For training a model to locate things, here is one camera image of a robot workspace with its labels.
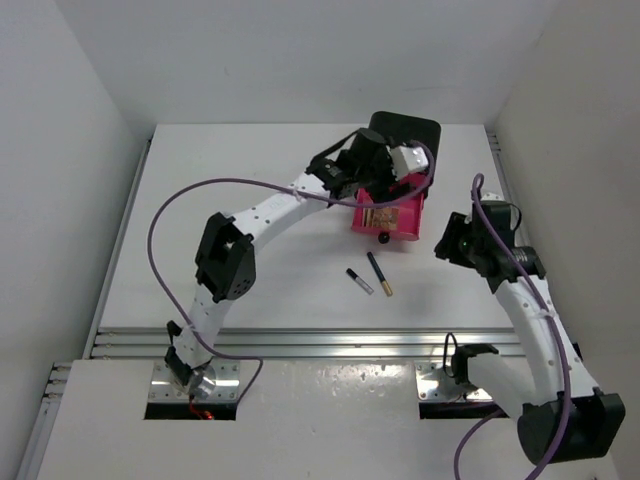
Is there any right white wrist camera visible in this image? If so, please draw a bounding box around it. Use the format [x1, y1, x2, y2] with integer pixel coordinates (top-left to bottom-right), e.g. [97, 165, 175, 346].
[480, 192, 505, 203]

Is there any four-pan brown eyeshadow palette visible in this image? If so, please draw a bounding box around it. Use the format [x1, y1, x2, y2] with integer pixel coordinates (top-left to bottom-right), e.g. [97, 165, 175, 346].
[361, 208, 376, 228]

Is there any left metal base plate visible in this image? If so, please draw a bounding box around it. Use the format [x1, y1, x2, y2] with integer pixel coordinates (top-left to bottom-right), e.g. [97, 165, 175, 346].
[148, 360, 240, 405]

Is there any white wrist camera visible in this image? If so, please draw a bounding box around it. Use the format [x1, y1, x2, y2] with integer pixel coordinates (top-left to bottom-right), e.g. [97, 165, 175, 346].
[389, 145, 435, 180]
[480, 192, 505, 203]

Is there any metal base plate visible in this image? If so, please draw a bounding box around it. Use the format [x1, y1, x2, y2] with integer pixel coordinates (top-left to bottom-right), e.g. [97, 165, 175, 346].
[148, 360, 240, 405]
[414, 357, 514, 406]

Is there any aluminium front rail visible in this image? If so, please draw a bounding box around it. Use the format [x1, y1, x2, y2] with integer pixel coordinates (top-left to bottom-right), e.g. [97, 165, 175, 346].
[87, 327, 523, 360]

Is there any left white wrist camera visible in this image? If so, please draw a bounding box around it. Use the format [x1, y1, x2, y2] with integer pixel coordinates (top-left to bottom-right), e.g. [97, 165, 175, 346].
[389, 145, 435, 180]

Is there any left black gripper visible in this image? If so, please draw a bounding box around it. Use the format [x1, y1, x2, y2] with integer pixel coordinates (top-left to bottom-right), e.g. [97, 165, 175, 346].
[353, 134, 409, 205]

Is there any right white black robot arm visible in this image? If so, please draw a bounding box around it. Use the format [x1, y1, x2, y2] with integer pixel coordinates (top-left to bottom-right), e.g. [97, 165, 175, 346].
[435, 194, 626, 465]

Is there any dark teal gold pencil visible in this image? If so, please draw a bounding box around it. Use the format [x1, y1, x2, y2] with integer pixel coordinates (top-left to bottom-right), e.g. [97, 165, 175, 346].
[366, 252, 393, 297]

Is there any nine-pan orange eyeshadow palette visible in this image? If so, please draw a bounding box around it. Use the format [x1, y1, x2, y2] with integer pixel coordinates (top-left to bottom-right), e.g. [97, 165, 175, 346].
[372, 207, 400, 231]

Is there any silver glitter tube black cap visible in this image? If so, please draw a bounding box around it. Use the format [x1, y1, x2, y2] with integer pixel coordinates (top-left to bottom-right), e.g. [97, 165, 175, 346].
[345, 268, 374, 295]

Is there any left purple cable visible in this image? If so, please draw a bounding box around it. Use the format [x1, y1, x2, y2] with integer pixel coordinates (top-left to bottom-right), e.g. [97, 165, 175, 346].
[147, 140, 435, 401]

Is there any black drawer cabinet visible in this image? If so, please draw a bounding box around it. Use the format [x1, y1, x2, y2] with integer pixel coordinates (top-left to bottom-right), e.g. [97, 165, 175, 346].
[368, 111, 442, 179]

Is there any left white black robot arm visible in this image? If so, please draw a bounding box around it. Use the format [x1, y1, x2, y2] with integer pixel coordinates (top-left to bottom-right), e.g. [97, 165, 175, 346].
[164, 128, 436, 394]

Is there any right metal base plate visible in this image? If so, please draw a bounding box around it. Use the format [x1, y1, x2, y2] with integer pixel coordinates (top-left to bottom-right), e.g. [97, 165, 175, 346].
[414, 357, 514, 406]

